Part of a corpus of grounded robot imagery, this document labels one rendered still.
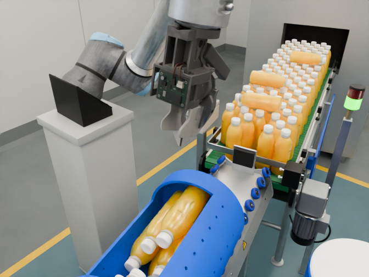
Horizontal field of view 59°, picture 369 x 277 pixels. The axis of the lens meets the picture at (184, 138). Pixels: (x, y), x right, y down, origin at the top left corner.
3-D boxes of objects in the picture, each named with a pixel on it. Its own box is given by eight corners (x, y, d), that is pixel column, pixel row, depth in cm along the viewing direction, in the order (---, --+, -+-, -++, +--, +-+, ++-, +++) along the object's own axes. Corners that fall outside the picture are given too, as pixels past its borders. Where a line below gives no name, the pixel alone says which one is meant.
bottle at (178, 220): (207, 206, 97) (177, 251, 83) (186, 196, 99) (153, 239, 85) (211, 189, 93) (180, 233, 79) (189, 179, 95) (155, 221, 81)
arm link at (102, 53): (77, 65, 153) (95, 33, 154) (110, 83, 157) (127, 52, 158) (74, 59, 138) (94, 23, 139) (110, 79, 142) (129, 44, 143)
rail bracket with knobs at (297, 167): (275, 186, 139) (279, 167, 134) (279, 177, 144) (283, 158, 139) (299, 193, 135) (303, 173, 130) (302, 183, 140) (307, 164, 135)
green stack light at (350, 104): (343, 108, 144) (346, 98, 142) (344, 103, 149) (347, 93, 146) (358, 111, 142) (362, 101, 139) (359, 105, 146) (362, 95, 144)
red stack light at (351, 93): (346, 98, 142) (348, 89, 139) (347, 92, 146) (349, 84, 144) (362, 100, 139) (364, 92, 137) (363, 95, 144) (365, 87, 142)
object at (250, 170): (230, 170, 144) (232, 147, 137) (231, 167, 145) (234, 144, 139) (252, 177, 140) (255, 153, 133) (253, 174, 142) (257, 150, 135)
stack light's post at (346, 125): (298, 272, 206) (342, 120, 148) (299, 267, 209) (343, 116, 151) (305, 275, 204) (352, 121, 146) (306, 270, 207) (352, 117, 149)
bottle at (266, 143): (271, 170, 148) (278, 135, 138) (256, 170, 148) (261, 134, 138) (268, 161, 154) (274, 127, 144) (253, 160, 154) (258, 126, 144)
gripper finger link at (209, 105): (183, 122, 57) (190, 73, 53) (188, 119, 58) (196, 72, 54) (205, 132, 54) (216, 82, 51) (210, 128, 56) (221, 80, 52)
